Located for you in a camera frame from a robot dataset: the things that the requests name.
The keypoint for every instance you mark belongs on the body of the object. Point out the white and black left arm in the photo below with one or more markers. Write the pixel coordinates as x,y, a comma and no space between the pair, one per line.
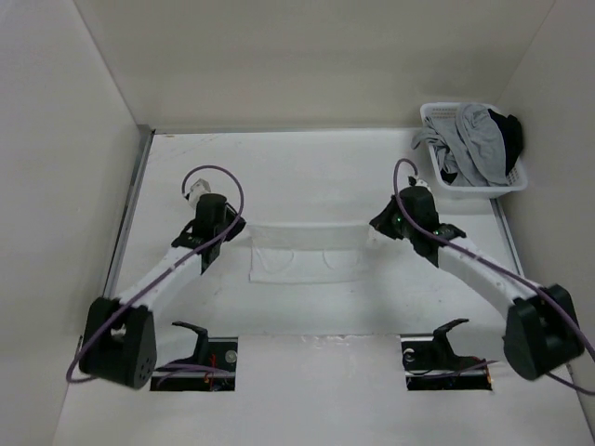
122,342

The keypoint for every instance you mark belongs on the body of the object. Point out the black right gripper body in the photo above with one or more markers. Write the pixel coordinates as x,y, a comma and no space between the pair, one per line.
394,225

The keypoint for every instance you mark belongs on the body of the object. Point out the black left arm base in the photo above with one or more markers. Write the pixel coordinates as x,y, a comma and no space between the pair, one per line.
190,359

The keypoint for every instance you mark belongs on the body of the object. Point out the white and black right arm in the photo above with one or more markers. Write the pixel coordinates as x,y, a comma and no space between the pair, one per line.
541,329

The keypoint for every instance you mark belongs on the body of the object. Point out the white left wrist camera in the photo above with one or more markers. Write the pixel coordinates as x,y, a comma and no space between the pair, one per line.
198,189

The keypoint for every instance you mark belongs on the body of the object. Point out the white plastic laundry basket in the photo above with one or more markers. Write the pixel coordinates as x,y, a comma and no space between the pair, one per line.
517,179

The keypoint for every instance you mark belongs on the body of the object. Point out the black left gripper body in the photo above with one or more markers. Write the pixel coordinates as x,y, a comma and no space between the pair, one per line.
230,220

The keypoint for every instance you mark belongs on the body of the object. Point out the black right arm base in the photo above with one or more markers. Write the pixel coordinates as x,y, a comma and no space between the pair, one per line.
430,363

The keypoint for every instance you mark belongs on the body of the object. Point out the black tank top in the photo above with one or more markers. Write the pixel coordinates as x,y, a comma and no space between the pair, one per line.
511,130

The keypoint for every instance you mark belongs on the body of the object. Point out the grey tank top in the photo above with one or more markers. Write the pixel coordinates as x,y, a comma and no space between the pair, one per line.
467,144

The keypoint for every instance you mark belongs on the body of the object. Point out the white tank top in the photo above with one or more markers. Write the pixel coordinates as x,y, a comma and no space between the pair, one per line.
307,253

